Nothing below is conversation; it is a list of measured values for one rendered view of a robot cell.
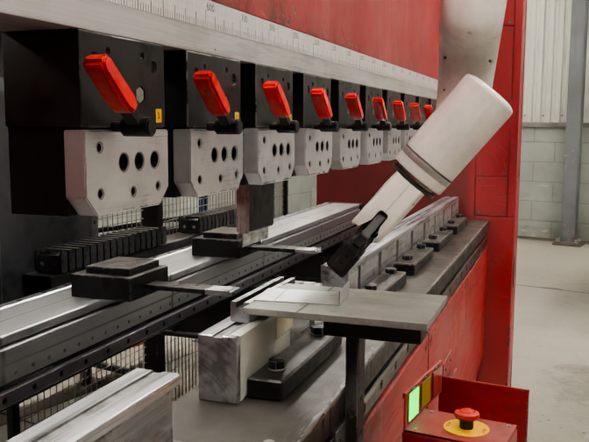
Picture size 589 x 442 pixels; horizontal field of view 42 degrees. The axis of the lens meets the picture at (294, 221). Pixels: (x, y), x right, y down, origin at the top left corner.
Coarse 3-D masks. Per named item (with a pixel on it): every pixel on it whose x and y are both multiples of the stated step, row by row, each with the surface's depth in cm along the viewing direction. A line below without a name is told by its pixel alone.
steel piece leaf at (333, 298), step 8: (344, 288) 114; (280, 296) 115; (288, 296) 115; (296, 296) 115; (304, 296) 115; (312, 296) 115; (320, 296) 115; (328, 296) 115; (336, 296) 116; (344, 296) 114; (320, 304) 111; (328, 304) 111; (336, 304) 111
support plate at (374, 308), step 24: (288, 288) 122; (312, 288) 123; (336, 288) 123; (264, 312) 108; (288, 312) 107; (312, 312) 107; (336, 312) 107; (360, 312) 107; (384, 312) 107; (408, 312) 107; (432, 312) 107
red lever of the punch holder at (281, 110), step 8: (264, 88) 101; (272, 88) 101; (280, 88) 102; (272, 96) 102; (280, 96) 102; (272, 104) 103; (280, 104) 103; (272, 112) 105; (280, 112) 104; (288, 112) 105; (280, 120) 107; (288, 120) 107; (296, 120) 108; (272, 128) 108; (280, 128) 108; (288, 128) 107; (296, 128) 107
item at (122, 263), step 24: (96, 264) 123; (120, 264) 123; (144, 264) 124; (72, 288) 122; (96, 288) 120; (120, 288) 119; (144, 288) 122; (168, 288) 121; (192, 288) 120; (216, 288) 120
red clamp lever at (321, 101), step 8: (320, 88) 120; (312, 96) 120; (320, 96) 120; (320, 104) 121; (328, 104) 122; (320, 112) 123; (328, 112) 123; (328, 120) 125; (320, 128) 126; (328, 128) 126; (336, 128) 126
